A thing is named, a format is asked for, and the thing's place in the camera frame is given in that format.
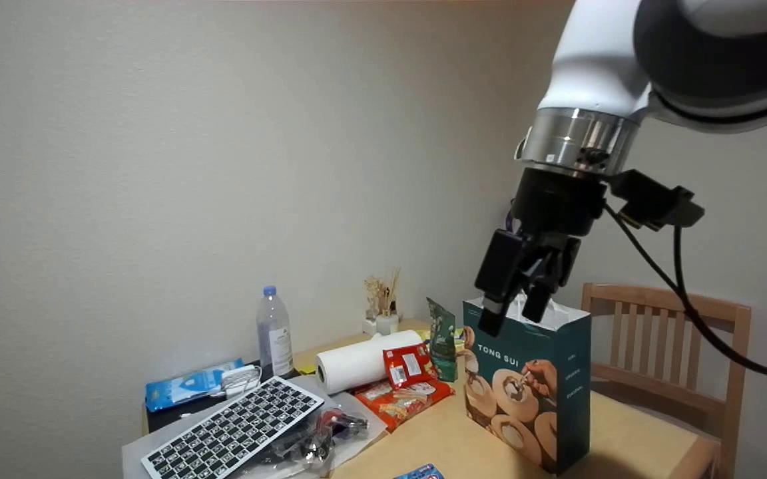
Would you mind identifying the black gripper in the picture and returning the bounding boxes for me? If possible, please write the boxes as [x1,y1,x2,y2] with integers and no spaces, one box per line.
[474,165,607,338]

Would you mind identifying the blue plastic candy packet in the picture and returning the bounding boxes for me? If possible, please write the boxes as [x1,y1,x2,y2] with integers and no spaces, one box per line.
[392,461,448,479]

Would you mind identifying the green paper gift bag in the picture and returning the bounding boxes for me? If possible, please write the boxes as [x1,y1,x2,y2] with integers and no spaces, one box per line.
[461,293,593,476]

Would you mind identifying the clear plastic bag with items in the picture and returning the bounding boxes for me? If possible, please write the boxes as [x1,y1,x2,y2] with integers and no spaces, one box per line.
[257,398,389,473]

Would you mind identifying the green snack packet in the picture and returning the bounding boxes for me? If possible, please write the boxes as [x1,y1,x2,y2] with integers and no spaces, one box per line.
[422,296,468,387]

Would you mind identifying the reed diffuser with sticks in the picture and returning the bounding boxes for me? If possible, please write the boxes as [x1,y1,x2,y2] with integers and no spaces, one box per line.
[362,269,404,338]

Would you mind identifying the red snack packet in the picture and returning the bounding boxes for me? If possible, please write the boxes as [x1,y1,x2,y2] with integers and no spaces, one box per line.
[381,343,437,392]

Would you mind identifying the orange snack packet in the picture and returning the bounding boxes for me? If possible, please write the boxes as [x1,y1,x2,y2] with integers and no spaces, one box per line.
[352,375,458,435]

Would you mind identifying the wooden chair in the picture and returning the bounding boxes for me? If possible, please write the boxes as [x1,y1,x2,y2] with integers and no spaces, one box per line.
[578,279,754,479]

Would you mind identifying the white paper towel roll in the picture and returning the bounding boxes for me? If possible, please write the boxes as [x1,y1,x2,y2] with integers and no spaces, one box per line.
[313,328,429,398]

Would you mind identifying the clear plastic water bottle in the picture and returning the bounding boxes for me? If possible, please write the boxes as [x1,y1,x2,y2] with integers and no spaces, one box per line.
[252,283,296,383]

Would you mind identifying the black and white keyboard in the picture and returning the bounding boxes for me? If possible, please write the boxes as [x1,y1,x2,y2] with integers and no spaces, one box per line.
[139,375,326,479]

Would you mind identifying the blue tissue box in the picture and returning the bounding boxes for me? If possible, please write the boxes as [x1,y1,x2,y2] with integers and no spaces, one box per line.
[143,356,260,415]

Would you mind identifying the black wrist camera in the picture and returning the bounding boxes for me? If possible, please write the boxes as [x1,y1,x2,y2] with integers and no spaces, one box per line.
[607,167,709,235]

